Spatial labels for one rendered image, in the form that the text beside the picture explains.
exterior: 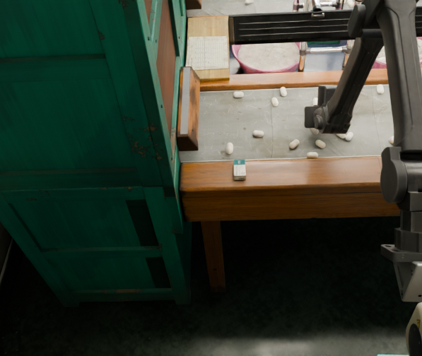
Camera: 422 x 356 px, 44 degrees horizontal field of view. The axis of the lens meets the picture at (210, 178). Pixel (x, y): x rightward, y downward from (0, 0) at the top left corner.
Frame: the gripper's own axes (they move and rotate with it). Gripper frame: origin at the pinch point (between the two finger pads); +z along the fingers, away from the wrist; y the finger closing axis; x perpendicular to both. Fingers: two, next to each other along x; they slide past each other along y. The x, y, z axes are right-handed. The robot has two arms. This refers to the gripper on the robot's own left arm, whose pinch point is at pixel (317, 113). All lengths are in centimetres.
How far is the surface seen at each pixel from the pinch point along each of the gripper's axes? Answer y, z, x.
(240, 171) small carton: 24.7, -19.8, 13.7
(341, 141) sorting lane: -6.4, -6.3, 8.2
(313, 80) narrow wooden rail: -0.2, 10.7, -9.9
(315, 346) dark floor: -2, 12, 90
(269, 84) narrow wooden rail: 14.4, 10.1, -9.0
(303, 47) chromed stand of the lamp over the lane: 3.4, 8.0, -20.5
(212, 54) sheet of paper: 33.6, 19.4, -19.4
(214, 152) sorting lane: 32.7, -8.9, 10.2
